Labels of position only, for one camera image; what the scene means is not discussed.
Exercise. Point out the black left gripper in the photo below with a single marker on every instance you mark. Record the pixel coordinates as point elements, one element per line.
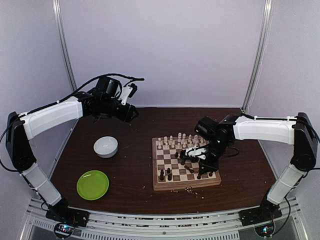
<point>126,116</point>

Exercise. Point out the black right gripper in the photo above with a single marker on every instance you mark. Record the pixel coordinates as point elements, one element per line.
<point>212,167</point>

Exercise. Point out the dark rook chess piece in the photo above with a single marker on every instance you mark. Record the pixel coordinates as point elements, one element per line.
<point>162,175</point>

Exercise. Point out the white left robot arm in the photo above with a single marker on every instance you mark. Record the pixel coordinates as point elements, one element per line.
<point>30,134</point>

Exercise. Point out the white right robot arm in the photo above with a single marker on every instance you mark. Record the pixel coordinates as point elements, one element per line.
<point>294,133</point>

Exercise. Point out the wooden chess board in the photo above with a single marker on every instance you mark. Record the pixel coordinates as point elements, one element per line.
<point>163,150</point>

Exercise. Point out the dark knight chess piece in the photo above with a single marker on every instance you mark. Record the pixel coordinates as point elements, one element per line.
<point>170,176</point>

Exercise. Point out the white ceramic bowl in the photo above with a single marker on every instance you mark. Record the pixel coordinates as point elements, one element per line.
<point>106,147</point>

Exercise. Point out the green plate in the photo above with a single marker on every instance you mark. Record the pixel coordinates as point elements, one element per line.
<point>92,185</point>

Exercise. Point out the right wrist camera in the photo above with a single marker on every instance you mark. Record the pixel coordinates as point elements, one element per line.
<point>194,153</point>

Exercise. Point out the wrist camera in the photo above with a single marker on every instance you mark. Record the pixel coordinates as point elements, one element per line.
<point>194,153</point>
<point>127,92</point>

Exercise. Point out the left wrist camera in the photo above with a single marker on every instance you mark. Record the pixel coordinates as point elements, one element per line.
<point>127,92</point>

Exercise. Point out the aluminium front frame rail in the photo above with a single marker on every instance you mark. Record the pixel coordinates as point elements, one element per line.
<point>101,225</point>

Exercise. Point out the aluminium corner frame post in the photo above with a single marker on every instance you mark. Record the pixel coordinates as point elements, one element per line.
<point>57,12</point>

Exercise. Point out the right aluminium corner post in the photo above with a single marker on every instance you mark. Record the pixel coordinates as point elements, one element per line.
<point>260,51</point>

